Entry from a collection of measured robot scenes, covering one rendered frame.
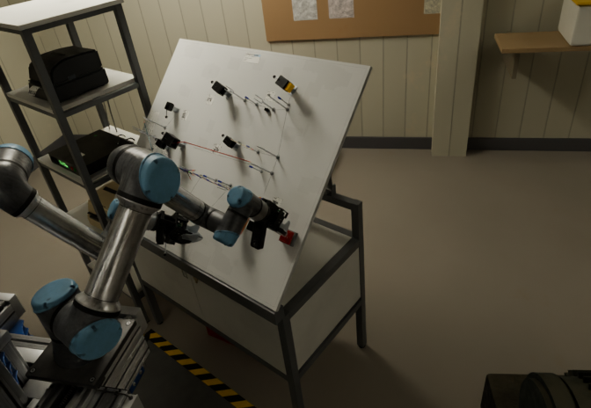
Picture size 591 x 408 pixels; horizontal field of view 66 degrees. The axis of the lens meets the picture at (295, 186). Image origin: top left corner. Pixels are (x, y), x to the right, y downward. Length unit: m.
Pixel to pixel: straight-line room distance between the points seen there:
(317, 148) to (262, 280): 0.57
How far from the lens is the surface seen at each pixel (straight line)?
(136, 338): 1.64
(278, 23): 4.24
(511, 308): 3.09
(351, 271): 2.23
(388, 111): 4.40
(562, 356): 2.94
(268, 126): 2.01
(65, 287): 1.38
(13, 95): 2.82
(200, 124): 2.28
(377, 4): 4.08
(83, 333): 1.25
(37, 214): 1.52
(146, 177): 1.16
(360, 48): 4.20
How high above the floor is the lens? 2.21
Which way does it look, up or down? 33 degrees down
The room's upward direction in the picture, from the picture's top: 7 degrees counter-clockwise
